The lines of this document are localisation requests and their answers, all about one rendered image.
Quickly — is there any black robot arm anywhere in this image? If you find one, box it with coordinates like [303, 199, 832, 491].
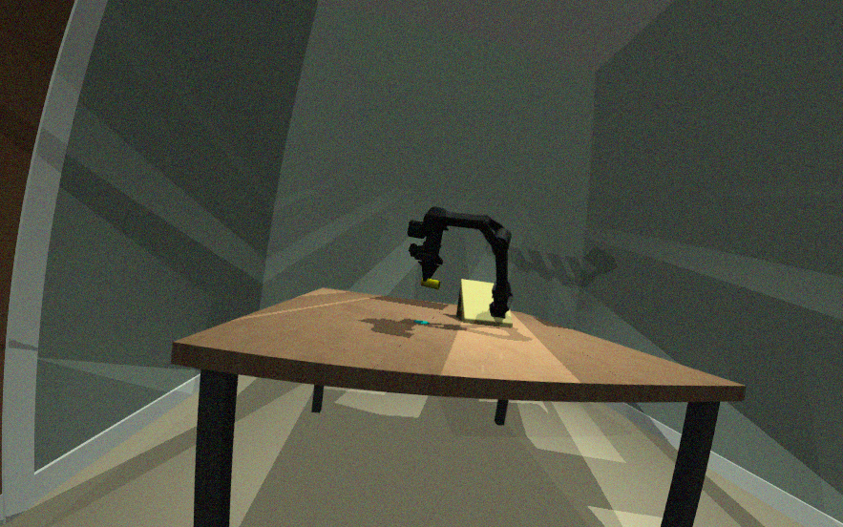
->
[408, 206, 513, 318]

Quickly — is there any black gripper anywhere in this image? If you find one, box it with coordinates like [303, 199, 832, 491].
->
[414, 239, 443, 282]

